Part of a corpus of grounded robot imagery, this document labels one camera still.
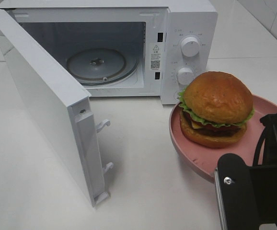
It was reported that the burger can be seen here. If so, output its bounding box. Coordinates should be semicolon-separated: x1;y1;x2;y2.
178;71;254;148

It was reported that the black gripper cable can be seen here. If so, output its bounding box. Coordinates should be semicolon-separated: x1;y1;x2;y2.
252;100;277;167

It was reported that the white upper microwave knob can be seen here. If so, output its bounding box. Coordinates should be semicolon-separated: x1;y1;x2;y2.
180;35;200;57

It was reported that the pink plate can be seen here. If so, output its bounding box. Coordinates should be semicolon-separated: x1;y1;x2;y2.
169;95;277;183

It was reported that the white microwave oven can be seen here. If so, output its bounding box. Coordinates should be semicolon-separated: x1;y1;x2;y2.
0;0;218;104

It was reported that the white microwave knob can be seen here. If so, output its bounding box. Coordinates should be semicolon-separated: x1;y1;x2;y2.
180;35;200;57
177;68;195;85

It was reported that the white microwave door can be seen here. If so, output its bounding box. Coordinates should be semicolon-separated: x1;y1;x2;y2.
0;10;113;206

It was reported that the glass microwave turntable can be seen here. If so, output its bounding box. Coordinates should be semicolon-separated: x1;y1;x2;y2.
67;48;139;86

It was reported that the white lower microwave knob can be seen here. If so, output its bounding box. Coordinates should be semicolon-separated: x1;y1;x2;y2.
177;68;195;85

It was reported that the white microwave release button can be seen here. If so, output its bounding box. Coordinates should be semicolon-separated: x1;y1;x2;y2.
174;91;184;100

